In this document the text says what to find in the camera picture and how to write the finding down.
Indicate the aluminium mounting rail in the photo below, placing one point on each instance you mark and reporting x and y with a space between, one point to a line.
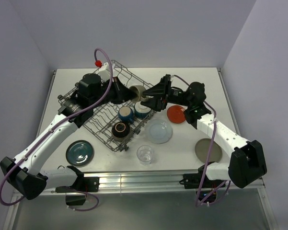
139 182

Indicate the orange small plate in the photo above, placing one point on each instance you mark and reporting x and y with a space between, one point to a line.
175 114

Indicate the grey ceramic plate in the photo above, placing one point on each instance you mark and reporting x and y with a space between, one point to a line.
201 151

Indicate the brown patterned bowl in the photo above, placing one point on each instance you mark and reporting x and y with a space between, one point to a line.
120 130

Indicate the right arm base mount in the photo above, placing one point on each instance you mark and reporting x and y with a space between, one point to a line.
192 181

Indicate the dark teal ceramic plate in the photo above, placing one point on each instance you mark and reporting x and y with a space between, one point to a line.
79 153

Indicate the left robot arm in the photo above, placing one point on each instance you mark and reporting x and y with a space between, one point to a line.
24 171

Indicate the dark blue mug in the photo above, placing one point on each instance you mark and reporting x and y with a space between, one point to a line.
126 114

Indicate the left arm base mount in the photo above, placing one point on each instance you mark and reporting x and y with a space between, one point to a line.
82 185

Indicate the teal and white bowl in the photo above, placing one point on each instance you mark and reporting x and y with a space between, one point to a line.
141 111

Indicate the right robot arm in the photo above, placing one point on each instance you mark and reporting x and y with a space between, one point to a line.
246 158

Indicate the light blue glass plate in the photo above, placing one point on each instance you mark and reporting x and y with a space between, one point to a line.
158 131

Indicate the grey ceramic cup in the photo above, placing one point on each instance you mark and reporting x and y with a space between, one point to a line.
138 90

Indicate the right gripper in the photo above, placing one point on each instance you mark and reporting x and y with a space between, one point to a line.
162 89

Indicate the grey wire dish rack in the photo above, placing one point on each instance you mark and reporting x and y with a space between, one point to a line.
100 121

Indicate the clear plastic cup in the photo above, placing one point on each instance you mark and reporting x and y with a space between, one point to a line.
145 154

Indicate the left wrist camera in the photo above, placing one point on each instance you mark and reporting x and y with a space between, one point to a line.
103 70

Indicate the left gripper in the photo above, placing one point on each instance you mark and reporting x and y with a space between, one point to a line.
122 93

